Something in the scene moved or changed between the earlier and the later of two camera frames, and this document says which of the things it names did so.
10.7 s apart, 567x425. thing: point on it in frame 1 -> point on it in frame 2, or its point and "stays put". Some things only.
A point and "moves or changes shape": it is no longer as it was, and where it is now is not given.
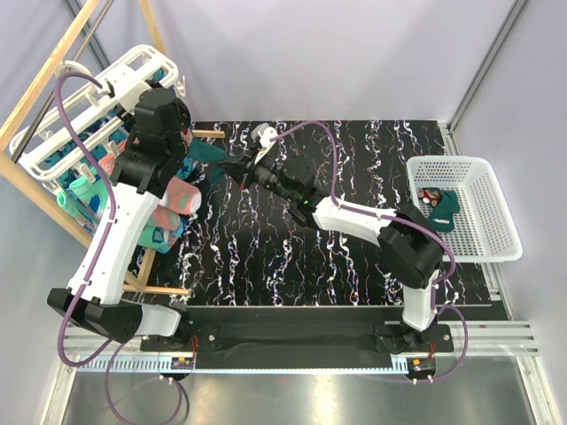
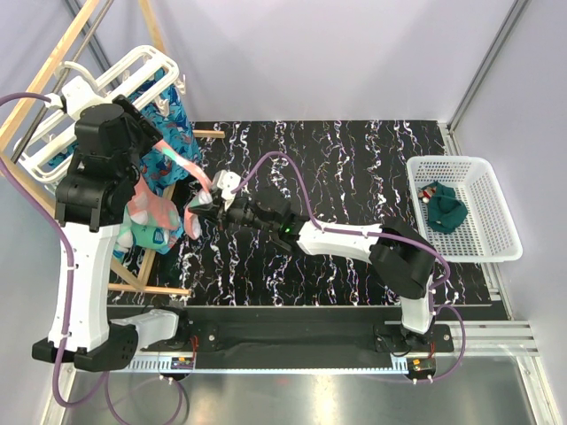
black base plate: x=295 y=331 stays put
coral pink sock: x=181 y=197 -> x=191 y=219
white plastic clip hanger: x=88 y=111 stays put
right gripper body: x=262 y=173 -> x=239 y=212
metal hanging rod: x=58 y=87 stays put
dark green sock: x=441 y=217 moves or changes shape
